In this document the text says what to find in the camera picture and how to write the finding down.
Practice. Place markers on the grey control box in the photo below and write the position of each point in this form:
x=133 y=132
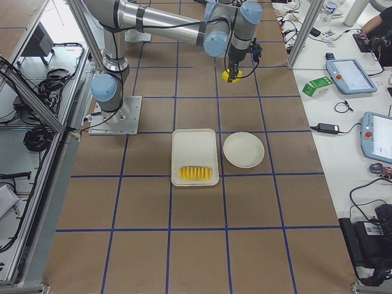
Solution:
x=39 y=45

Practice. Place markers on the blue teach pendant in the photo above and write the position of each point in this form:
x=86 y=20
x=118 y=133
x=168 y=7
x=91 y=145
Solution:
x=349 y=76
x=376 y=136

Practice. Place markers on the aluminium frame post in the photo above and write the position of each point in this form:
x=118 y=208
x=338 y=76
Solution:
x=306 y=27

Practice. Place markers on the black laptop charger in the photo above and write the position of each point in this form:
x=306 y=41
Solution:
x=326 y=128

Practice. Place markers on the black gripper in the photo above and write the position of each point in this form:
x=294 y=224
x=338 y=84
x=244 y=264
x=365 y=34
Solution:
x=236 y=55

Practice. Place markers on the yellow lemon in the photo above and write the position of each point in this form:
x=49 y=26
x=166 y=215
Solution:
x=230 y=78

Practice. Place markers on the green white carton box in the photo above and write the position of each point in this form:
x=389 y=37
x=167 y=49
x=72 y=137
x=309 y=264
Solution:
x=317 y=87

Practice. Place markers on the cream rectangular tray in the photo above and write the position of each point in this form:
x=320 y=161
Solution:
x=194 y=147

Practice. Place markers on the sliced yellow bread loaf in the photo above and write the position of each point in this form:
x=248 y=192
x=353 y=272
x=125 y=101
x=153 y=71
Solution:
x=195 y=173

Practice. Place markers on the cream round plate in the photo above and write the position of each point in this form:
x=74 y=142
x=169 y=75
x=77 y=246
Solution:
x=243 y=150

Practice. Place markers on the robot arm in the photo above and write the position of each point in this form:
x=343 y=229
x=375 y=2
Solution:
x=226 y=30

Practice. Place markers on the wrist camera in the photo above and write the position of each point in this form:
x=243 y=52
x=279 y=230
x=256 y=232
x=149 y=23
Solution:
x=256 y=51

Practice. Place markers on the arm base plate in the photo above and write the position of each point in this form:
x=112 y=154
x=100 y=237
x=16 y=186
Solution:
x=133 y=36
x=124 y=122

